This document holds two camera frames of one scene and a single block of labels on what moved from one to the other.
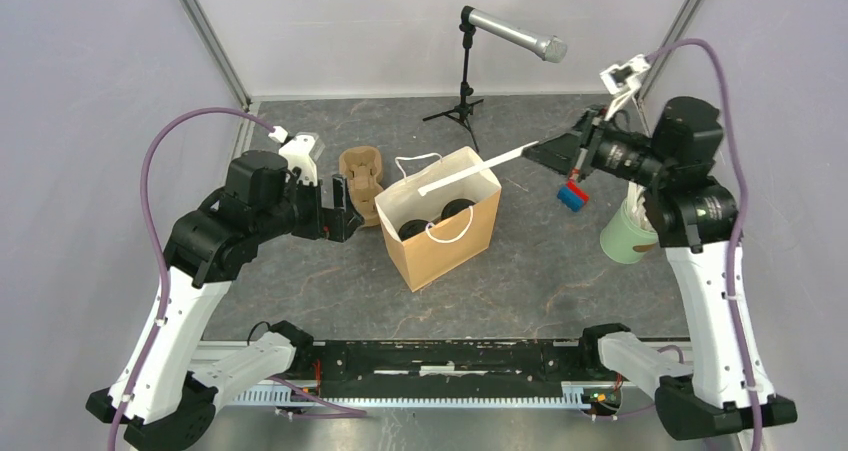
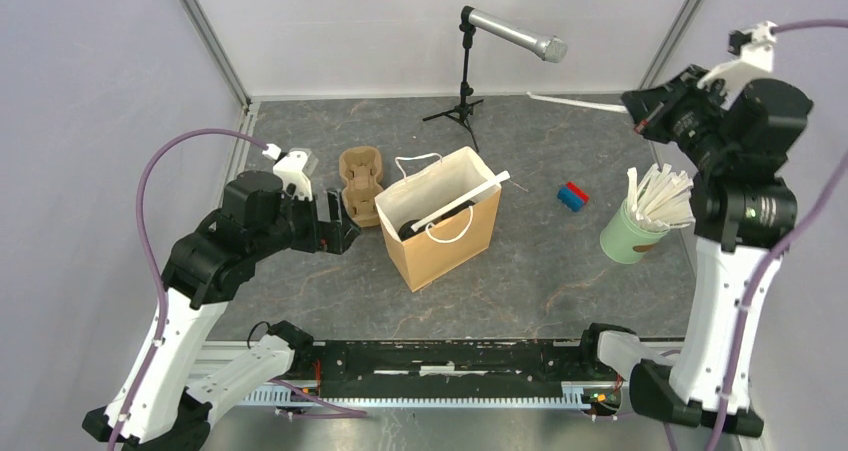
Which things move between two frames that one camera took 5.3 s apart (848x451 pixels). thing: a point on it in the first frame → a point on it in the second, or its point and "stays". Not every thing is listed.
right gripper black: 559,151 → 654,107
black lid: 411,227 stays
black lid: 452,207 stays
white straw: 503,158 → 501,177
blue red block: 572,196 stays
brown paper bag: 442,215 stays
